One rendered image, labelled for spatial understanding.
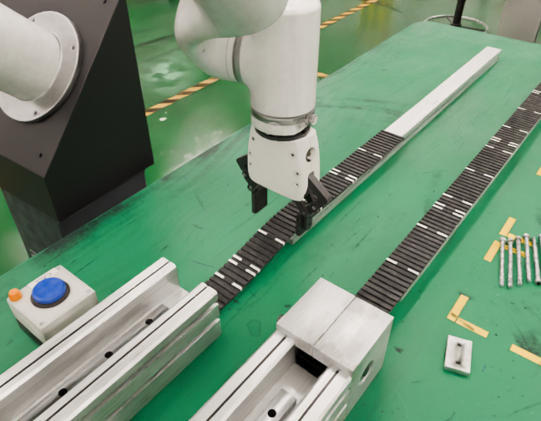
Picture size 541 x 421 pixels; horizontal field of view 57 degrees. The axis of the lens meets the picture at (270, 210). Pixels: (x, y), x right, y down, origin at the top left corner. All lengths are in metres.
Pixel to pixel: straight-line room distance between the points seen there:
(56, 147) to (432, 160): 0.69
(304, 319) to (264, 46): 0.31
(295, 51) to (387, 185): 0.43
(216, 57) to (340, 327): 0.35
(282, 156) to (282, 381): 0.28
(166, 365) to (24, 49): 0.51
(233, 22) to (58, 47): 0.47
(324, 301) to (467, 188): 0.42
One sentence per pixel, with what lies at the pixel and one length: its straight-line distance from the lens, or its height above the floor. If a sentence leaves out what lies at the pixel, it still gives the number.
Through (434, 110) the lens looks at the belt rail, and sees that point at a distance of 1.19.
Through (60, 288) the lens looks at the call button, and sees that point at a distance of 0.69.
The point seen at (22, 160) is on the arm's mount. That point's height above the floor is 0.88.
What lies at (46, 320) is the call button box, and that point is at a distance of 0.68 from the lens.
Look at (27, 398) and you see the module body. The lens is 0.62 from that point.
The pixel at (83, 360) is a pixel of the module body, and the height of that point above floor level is 0.83.
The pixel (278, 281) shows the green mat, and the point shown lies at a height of 0.78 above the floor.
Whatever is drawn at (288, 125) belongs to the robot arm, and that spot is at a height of 1.01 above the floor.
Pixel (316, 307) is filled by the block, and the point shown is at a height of 0.87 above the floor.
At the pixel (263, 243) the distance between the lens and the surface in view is 0.76.
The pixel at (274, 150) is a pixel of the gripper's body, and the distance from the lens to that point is 0.67.
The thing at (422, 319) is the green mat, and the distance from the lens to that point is 0.73.
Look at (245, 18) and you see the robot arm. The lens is 0.47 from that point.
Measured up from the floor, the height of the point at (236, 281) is 0.79.
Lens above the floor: 1.32
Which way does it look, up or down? 39 degrees down
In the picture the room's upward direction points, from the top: straight up
